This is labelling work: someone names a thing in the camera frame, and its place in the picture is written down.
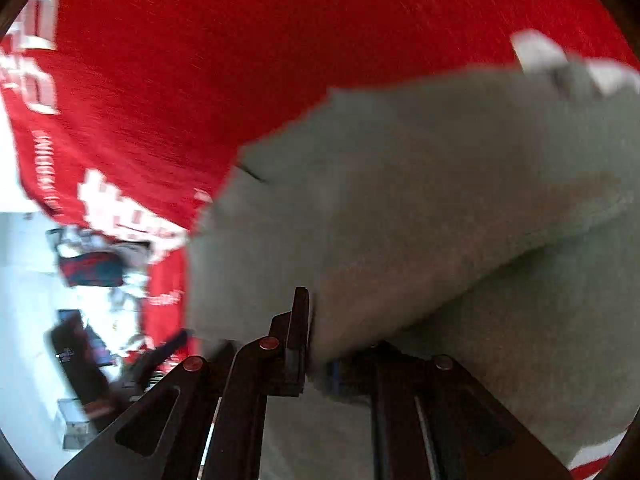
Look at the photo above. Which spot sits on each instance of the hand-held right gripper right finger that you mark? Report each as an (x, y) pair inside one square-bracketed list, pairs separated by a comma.
[(334, 377)]

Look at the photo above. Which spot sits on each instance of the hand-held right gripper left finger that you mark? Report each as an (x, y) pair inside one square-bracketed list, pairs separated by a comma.
[(295, 360)]

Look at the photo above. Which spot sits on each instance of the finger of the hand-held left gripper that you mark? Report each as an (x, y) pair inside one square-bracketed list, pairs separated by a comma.
[(170, 346)]

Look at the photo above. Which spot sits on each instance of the grey small garment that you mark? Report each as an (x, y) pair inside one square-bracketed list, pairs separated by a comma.
[(425, 210)]

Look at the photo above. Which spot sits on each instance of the dark blurred object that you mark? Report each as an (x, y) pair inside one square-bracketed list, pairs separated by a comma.
[(82, 355)]

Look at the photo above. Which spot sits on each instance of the dark red blue cloth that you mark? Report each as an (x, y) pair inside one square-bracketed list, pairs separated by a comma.
[(90, 266)]

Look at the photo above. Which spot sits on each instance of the grey box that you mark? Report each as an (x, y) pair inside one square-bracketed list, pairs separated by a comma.
[(75, 422)]

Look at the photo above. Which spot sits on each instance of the red printed blanket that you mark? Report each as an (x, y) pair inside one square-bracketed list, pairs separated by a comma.
[(225, 60)]

